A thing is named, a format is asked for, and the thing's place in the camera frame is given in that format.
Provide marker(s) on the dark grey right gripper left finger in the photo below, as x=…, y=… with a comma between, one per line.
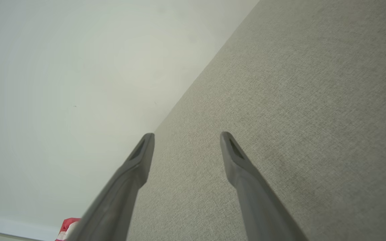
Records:
x=122, y=194

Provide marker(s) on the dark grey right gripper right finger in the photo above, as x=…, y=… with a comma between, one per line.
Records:
x=256, y=201

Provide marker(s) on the red Bulls basketball jersey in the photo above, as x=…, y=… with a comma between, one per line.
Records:
x=67, y=223

